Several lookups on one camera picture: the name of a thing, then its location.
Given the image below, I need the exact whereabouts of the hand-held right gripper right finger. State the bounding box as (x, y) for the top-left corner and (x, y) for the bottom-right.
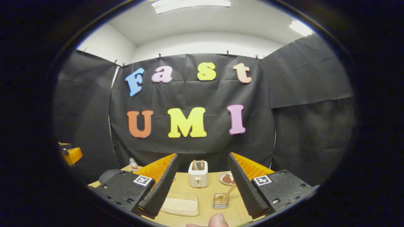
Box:
(228, 152), (316, 219)

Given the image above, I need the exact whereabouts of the white round plate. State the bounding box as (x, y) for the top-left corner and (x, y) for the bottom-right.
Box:
(219, 171), (235, 186)

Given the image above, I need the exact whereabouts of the metal wire chopstick holder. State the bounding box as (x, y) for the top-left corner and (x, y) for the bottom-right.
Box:
(213, 193), (230, 209)

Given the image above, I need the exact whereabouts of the wooden spoon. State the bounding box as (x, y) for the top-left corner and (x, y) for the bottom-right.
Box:
(215, 184), (237, 203)

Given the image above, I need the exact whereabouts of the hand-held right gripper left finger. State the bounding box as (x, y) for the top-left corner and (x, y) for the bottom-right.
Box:
(93, 153), (180, 219)

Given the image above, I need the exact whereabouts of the dark grey rice cooker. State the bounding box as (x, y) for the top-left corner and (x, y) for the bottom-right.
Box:
(99, 169), (127, 185)

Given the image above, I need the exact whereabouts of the clear glass dish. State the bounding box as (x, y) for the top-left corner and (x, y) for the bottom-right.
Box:
(161, 192), (199, 217)

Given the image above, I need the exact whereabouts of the black backdrop cloth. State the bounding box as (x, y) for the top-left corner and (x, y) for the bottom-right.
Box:
(54, 33), (354, 186)

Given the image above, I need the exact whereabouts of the ceiling light panel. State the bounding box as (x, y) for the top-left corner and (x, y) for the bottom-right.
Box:
(289, 20), (313, 37)
(151, 0), (231, 15)

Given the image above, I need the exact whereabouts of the white toaster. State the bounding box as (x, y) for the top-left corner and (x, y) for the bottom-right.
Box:
(188, 160), (209, 188)

